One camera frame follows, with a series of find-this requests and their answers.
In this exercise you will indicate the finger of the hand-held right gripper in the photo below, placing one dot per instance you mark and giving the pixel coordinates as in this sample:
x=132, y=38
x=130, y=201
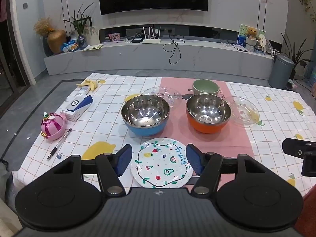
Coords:
x=309, y=164
x=293, y=148

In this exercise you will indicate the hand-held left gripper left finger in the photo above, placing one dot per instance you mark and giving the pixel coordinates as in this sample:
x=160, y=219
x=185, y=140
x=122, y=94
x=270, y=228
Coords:
x=124, y=159

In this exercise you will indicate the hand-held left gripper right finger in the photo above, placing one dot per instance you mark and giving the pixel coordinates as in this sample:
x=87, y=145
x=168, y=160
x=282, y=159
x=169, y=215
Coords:
x=193, y=160

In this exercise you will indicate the white fruit-print plate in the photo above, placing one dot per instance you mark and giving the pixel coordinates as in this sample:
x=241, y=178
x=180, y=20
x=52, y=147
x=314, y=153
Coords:
x=160, y=163

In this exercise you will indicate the orange steel bowl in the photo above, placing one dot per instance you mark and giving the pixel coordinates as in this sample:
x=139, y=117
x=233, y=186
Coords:
x=208, y=114

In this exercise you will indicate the blue steel bowl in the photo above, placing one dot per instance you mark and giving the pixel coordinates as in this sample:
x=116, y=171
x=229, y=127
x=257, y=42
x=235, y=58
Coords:
x=145, y=114

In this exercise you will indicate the clear glass plate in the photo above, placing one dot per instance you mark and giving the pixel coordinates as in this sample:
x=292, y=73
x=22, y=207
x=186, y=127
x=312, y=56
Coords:
x=243, y=109
x=151, y=90
x=170, y=94

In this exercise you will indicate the green ceramic bowl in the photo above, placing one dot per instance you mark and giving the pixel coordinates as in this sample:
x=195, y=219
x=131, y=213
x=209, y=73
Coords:
x=205, y=86

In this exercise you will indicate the checked lemon-print tablecloth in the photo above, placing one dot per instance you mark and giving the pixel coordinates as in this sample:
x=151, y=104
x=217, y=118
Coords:
x=103, y=126

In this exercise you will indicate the blue binder clip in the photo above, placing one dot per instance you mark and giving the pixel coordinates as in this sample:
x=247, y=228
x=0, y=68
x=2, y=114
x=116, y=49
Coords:
x=59, y=155

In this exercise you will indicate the black ballpoint pen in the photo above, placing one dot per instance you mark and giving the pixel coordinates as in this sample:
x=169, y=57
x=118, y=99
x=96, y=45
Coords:
x=60, y=143

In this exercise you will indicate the white and blue box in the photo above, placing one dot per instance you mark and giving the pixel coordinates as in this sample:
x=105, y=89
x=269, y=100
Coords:
x=75, y=108

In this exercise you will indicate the grey pedal trash bin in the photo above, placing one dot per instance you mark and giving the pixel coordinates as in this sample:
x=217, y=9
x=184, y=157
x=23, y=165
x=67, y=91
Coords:
x=280, y=72

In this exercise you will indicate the pink round toy case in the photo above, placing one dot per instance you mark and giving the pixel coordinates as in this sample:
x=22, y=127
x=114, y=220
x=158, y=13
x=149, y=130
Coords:
x=53, y=127

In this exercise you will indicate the white squeeze tube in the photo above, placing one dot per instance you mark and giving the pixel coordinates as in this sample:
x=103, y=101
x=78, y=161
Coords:
x=82, y=91

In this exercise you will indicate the banana peel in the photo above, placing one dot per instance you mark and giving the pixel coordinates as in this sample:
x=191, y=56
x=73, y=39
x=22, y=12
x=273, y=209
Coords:
x=90, y=84

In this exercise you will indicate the potted long-leaf plant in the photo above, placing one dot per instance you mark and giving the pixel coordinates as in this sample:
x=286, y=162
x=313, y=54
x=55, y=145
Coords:
x=295, y=51

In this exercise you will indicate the grey marble television cabinet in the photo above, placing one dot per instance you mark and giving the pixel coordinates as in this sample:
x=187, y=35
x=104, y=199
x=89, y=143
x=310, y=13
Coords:
x=138, y=56

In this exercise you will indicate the white woven basket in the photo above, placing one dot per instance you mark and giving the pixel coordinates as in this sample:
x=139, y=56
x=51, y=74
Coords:
x=250, y=45

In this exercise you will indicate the round hand fan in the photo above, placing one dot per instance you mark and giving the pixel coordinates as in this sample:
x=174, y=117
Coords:
x=263, y=40

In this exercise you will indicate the white notebook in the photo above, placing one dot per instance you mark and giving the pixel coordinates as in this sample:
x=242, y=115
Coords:
x=240, y=48

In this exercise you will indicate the yellow papers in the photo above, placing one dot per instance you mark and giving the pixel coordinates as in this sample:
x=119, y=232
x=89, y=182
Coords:
x=93, y=47

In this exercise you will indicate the small black set-top box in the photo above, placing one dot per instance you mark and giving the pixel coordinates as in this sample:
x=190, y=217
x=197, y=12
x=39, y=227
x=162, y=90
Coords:
x=137, y=39

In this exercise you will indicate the white router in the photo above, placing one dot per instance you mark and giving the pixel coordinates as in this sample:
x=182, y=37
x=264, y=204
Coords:
x=151, y=40

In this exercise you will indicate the brown teddy bear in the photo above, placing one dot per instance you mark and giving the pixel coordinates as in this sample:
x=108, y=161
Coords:
x=252, y=32

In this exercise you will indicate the blue snack packets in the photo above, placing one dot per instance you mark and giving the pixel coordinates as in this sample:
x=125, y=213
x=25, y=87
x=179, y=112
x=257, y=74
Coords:
x=70, y=45

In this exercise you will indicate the glass vase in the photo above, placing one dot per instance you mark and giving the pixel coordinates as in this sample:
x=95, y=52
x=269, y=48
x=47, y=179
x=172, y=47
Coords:
x=82, y=40

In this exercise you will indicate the white printed canister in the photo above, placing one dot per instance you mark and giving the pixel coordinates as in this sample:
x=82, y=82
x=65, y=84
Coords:
x=92, y=35

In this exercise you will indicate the gold vase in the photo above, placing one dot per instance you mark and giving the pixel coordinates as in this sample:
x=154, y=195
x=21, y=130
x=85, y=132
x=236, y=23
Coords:
x=56, y=42

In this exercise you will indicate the green leafy plant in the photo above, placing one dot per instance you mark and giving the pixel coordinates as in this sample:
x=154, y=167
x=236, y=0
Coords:
x=80, y=21

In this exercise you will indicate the hanging vine plant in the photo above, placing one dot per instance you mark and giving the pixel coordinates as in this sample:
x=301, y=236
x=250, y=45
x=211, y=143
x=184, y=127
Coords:
x=305, y=0

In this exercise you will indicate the dried grass bunch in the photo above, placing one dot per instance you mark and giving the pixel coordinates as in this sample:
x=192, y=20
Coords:
x=43, y=26

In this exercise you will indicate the small photo frame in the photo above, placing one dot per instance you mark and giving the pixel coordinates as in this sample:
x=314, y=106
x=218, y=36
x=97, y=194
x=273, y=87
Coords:
x=114, y=37

